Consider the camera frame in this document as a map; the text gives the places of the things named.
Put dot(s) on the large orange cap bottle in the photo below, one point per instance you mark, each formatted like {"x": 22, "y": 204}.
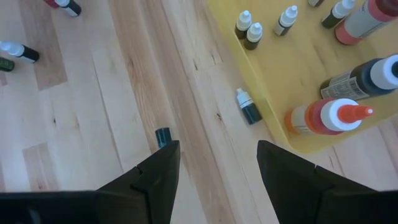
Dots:
{"x": 326, "y": 116}

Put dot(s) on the small green dropper bottle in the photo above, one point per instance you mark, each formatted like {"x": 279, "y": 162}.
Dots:
{"x": 6, "y": 64}

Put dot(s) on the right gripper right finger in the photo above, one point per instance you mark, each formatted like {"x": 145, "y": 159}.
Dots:
{"x": 326, "y": 205}

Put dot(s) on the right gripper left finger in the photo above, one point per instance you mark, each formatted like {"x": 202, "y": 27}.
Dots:
{"x": 93, "y": 208}

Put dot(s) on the large black cap bottle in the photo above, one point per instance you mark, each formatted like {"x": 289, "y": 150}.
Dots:
{"x": 357, "y": 81}

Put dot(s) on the small red dropper bottle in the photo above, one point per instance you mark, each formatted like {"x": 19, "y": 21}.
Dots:
{"x": 51, "y": 3}

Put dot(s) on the small brown dropper bottle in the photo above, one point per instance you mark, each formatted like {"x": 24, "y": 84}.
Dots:
{"x": 287, "y": 17}

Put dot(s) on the large pink cap bottle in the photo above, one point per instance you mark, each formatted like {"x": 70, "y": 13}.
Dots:
{"x": 360, "y": 25}

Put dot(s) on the small teal dropper bottle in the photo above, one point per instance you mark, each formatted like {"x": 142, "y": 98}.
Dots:
{"x": 250, "y": 110}
{"x": 163, "y": 135}

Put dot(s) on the small dark dropper bottle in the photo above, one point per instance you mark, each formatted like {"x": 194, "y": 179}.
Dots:
{"x": 340, "y": 9}
{"x": 28, "y": 53}
{"x": 244, "y": 21}
{"x": 73, "y": 7}

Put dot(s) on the small black dropper bottle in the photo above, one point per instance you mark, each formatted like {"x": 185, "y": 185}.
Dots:
{"x": 254, "y": 32}

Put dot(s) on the yellow plastic tray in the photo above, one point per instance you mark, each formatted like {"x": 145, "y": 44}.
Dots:
{"x": 295, "y": 77}

